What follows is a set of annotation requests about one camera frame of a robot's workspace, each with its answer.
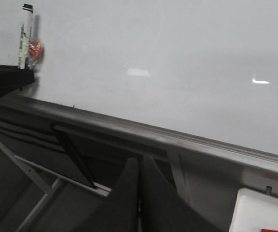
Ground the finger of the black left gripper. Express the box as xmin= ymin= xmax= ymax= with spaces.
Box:
xmin=0 ymin=65 xmax=35 ymax=98

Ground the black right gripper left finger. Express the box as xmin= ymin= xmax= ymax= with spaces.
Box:
xmin=74 ymin=158 xmax=139 ymax=232

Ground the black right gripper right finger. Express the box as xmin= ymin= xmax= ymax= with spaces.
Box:
xmin=140 ymin=156 xmax=219 ymax=232

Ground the white whiteboard marker pen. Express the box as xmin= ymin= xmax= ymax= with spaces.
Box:
xmin=18 ymin=3 xmax=33 ymax=69

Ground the large white whiteboard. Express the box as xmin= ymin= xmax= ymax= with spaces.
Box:
xmin=0 ymin=0 xmax=278 ymax=155

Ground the white box at right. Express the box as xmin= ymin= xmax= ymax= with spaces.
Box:
xmin=229 ymin=188 xmax=278 ymax=232

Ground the dark cabinet panel with rail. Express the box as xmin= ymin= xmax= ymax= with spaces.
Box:
xmin=0 ymin=123 xmax=113 ymax=232

